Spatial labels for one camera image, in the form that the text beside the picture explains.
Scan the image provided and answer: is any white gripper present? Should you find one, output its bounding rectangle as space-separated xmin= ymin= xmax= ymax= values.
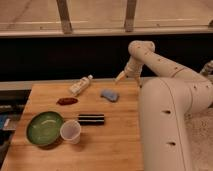
xmin=115 ymin=57 xmax=143 ymax=82

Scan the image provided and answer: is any dark red pepper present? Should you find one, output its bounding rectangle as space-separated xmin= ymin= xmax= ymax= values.
xmin=57 ymin=97 xmax=78 ymax=106

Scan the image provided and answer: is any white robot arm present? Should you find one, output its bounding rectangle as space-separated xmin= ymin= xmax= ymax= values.
xmin=116 ymin=41 xmax=213 ymax=171

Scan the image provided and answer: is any blue cloth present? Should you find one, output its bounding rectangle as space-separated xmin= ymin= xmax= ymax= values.
xmin=100 ymin=89 xmax=119 ymax=102

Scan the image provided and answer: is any white plastic bottle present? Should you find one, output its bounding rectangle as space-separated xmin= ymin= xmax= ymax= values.
xmin=69 ymin=75 xmax=93 ymax=96

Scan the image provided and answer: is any clear plastic cup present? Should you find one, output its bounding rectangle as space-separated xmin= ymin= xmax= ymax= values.
xmin=60 ymin=120 xmax=81 ymax=144

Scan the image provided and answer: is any green bowl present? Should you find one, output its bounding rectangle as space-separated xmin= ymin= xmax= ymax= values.
xmin=26 ymin=111 xmax=64 ymax=146

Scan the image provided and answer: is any right metal window post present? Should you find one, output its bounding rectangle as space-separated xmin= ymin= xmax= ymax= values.
xmin=124 ymin=0 xmax=137 ymax=32

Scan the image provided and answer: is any metal window post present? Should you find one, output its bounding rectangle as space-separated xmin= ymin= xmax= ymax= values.
xmin=56 ymin=0 xmax=72 ymax=34
xmin=124 ymin=0 xmax=137 ymax=32

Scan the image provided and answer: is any left metal window post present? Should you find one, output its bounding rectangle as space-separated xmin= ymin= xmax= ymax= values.
xmin=56 ymin=0 xmax=72 ymax=34

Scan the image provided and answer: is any metal rail behind table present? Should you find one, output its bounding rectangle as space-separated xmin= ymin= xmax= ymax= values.
xmin=0 ymin=77 xmax=152 ymax=91

